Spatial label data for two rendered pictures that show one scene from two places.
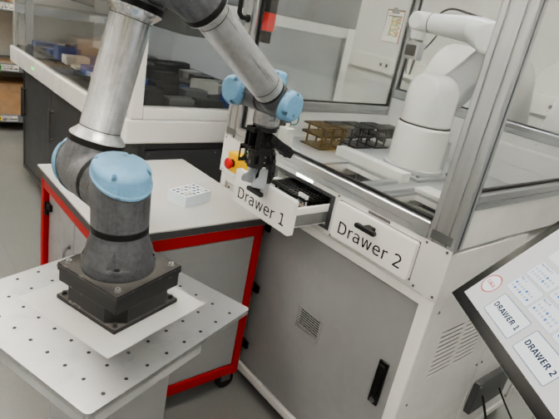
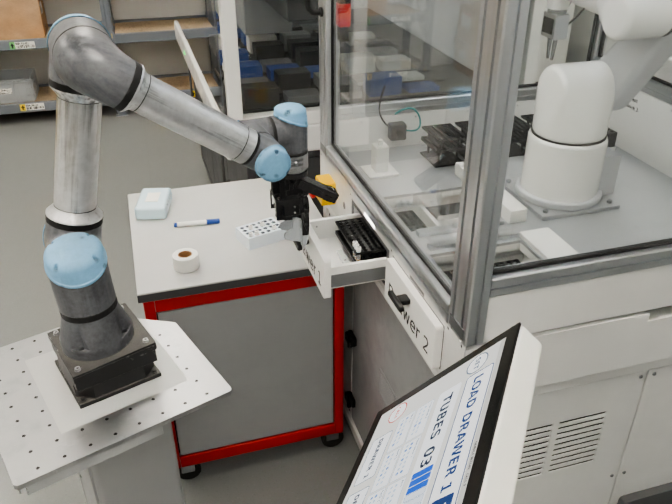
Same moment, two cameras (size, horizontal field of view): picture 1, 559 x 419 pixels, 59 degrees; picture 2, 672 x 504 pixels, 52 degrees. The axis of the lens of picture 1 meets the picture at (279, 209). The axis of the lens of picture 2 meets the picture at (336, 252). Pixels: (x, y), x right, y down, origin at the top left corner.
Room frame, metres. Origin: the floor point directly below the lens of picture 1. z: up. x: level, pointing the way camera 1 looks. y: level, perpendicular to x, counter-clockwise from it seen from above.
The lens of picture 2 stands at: (0.09, -0.67, 1.77)
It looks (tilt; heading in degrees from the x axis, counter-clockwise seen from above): 31 degrees down; 26
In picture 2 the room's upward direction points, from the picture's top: straight up
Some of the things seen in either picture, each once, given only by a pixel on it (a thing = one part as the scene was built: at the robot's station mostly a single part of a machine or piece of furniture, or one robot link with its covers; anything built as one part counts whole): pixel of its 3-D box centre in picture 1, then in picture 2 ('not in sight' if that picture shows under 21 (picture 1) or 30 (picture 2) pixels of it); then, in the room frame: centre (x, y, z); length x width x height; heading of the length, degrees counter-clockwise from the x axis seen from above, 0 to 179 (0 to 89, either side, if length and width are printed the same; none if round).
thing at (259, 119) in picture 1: (267, 118); (292, 161); (1.39, 0.08, 1.13); 0.08 x 0.08 x 0.05
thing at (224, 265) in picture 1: (142, 283); (237, 324); (1.62, 0.45, 0.38); 0.62 x 0.58 x 0.76; 43
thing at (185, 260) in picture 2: not in sight; (185, 260); (1.36, 0.42, 0.78); 0.07 x 0.07 x 0.04
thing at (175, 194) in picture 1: (189, 194); (261, 233); (1.59, 0.31, 0.78); 0.12 x 0.08 x 0.04; 150
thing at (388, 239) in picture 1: (371, 238); (411, 309); (1.29, -0.27, 0.87); 0.29 x 0.02 x 0.11; 43
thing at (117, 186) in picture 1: (119, 190); (79, 272); (0.92, 0.32, 1.02); 0.13 x 0.12 x 0.14; 50
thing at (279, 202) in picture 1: (263, 199); (311, 250); (1.42, 0.05, 0.87); 0.29 x 0.02 x 0.11; 43
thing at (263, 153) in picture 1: (259, 145); (290, 192); (1.39, 0.09, 1.05); 0.09 x 0.08 x 0.12; 133
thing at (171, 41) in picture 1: (160, 41); (316, 3); (3.01, 0.87, 1.13); 1.78 x 1.14 x 0.45; 43
